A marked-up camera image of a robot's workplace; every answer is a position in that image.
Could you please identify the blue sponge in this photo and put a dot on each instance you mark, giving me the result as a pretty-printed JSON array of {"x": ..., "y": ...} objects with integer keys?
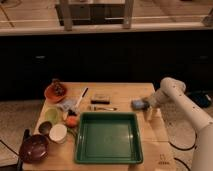
[{"x": 139, "y": 104}]

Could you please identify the green plastic tray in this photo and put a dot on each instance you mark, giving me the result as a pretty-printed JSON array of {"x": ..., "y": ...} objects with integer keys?
[{"x": 108, "y": 138}]

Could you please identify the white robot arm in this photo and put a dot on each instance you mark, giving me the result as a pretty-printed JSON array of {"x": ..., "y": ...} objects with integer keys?
[{"x": 201, "y": 121}]

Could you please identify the black spatula handle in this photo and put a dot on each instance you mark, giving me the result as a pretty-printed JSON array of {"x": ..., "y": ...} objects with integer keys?
[{"x": 26, "y": 135}]

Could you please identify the white black-tipped marker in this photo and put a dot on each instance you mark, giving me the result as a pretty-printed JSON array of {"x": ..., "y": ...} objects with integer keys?
[{"x": 81, "y": 97}]

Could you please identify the brown pine cone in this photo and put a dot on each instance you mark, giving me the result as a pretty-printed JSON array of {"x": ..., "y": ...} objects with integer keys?
[{"x": 57, "y": 87}]

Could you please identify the dark red bowl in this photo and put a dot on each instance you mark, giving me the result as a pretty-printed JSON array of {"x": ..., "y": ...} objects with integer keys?
[{"x": 35, "y": 149}]

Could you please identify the silver metal utensil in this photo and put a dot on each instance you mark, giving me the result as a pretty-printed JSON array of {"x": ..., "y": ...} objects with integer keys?
[{"x": 95, "y": 108}]

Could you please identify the orange plate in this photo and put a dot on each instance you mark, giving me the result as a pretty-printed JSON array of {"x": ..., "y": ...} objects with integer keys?
[{"x": 52, "y": 97}]

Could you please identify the black brown eraser block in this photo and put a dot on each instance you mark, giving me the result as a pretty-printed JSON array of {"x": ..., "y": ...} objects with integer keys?
[{"x": 100, "y": 99}]

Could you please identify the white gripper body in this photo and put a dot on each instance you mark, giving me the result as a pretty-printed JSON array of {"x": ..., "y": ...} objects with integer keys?
[{"x": 154, "y": 102}]

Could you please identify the orange carrot toy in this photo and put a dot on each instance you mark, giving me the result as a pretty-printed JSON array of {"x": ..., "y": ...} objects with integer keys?
[{"x": 71, "y": 121}]

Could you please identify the small dark green bowl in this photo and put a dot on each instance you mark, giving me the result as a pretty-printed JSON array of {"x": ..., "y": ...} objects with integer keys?
[{"x": 45, "y": 127}]

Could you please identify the white cup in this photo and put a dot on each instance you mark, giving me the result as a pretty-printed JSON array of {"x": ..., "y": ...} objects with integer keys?
[{"x": 58, "y": 133}]

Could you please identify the wooden shelf frame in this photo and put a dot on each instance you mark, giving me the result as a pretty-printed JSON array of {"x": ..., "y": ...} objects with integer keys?
[{"x": 94, "y": 12}]

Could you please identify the clear plastic bag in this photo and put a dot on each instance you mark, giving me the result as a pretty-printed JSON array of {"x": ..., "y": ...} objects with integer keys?
[{"x": 67, "y": 104}]

